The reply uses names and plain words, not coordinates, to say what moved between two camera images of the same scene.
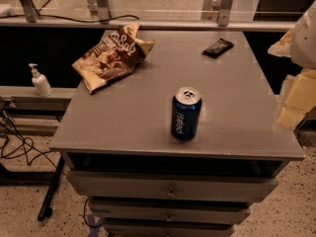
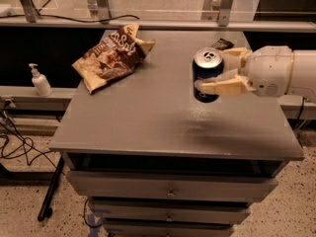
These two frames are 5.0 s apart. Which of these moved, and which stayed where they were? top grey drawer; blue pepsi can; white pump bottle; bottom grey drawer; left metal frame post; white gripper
Moved: white gripper; blue pepsi can
Stayed: white pump bottle; bottom grey drawer; top grey drawer; left metal frame post
